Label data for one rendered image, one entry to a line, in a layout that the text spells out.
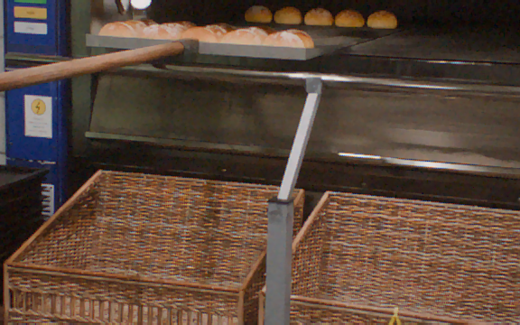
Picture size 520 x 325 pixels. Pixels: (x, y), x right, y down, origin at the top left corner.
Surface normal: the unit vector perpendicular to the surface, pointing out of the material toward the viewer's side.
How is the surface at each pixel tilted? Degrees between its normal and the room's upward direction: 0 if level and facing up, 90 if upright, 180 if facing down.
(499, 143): 70
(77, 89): 90
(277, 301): 90
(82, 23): 90
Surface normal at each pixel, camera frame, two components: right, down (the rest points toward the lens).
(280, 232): -0.32, 0.17
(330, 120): -0.29, -0.18
